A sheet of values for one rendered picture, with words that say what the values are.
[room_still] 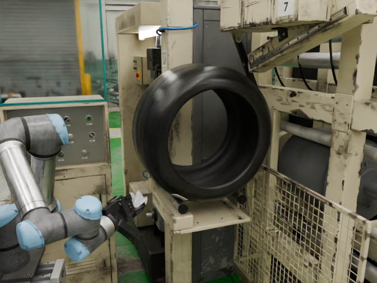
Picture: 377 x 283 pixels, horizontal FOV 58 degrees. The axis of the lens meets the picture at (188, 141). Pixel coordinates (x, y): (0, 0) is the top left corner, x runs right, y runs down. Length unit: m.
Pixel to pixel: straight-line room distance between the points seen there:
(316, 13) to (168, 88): 0.58
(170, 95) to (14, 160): 0.58
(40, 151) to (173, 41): 0.81
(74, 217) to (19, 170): 0.22
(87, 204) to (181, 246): 1.07
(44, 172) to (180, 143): 0.72
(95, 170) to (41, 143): 0.87
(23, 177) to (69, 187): 1.03
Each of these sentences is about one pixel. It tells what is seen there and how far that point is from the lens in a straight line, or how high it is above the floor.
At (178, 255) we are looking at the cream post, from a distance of 2.03.
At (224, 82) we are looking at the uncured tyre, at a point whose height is 1.42.
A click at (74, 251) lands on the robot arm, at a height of 0.98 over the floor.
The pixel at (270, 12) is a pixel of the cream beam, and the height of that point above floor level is 1.68.
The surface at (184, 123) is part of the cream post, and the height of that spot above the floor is 1.19.
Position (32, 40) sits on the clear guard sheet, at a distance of 2.01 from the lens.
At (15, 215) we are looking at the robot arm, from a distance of 1.49.
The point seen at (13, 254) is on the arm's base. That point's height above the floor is 0.78.
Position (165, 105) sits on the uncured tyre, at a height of 1.34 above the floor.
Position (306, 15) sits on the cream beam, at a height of 1.66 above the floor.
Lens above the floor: 1.53
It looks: 14 degrees down
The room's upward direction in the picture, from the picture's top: straight up
